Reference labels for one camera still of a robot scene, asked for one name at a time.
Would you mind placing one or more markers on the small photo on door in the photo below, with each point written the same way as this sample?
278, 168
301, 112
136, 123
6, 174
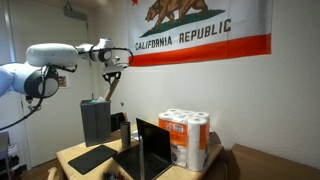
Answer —
63, 82

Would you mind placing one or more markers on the grey plastic bin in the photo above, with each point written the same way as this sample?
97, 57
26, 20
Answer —
96, 123

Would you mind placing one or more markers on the white paper sheet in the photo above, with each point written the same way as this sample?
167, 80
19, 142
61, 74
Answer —
134, 134

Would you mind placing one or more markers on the grey metal shelf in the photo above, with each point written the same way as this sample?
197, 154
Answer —
5, 153

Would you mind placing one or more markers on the dark backpack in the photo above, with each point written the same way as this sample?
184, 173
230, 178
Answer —
215, 138

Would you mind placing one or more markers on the steel tumbler cup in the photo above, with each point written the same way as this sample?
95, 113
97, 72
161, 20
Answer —
125, 135

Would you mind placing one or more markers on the paper towel rolls pack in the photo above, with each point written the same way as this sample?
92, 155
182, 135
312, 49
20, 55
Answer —
186, 140

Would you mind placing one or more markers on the metal tissue roll holder stand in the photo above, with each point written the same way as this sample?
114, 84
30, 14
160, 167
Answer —
141, 156

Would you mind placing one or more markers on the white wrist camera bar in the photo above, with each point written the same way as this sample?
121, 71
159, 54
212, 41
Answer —
114, 69

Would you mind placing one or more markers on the coloured marker pens pack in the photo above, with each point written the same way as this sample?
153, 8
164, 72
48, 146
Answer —
113, 175

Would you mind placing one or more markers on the grey door closer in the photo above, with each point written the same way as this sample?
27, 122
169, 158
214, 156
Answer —
75, 14

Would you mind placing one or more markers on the curved wooden frame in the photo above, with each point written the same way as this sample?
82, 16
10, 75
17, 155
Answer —
52, 174

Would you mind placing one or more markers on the California Republic flag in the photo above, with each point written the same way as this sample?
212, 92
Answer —
200, 30

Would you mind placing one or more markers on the brown cardboard tissue roll tube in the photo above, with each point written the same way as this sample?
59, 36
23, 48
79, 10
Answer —
111, 92

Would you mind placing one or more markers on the brown armchair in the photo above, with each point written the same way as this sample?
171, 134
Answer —
270, 166

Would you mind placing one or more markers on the black flat pad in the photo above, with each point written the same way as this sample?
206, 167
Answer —
91, 159

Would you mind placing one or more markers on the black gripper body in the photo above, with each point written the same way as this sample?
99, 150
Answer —
111, 74

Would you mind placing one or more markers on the black laptop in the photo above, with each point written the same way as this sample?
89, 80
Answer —
150, 153

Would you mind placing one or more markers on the black box behind bin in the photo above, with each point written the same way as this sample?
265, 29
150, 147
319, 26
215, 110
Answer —
117, 121

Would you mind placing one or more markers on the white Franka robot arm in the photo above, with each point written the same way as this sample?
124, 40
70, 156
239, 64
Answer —
50, 55

